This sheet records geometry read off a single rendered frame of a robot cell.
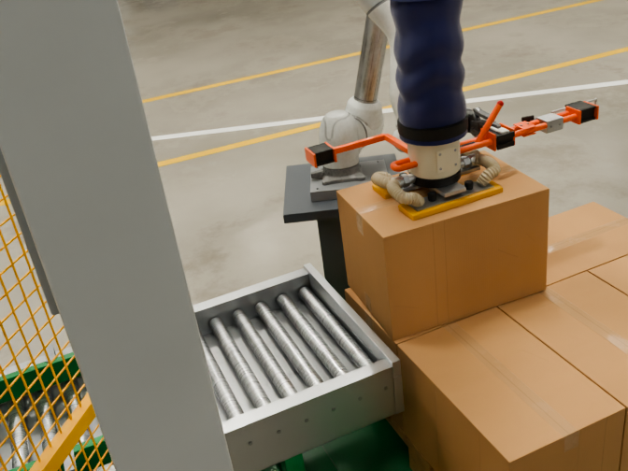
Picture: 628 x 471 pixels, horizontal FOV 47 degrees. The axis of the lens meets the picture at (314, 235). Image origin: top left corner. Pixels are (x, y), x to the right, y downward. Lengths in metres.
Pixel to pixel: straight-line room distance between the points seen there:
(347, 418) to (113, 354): 1.39
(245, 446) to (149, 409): 1.16
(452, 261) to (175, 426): 1.48
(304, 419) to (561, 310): 0.96
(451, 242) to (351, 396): 0.58
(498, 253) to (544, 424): 0.61
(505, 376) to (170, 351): 1.47
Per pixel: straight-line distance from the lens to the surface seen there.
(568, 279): 2.74
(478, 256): 2.42
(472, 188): 2.41
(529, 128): 2.58
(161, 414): 1.04
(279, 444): 2.23
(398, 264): 2.27
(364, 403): 2.28
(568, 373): 2.32
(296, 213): 2.85
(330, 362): 2.37
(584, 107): 2.71
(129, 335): 0.96
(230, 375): 2.48
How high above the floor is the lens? 2.02
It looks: 28 degrees down
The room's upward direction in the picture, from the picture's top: 8 degrees counter-clockwise
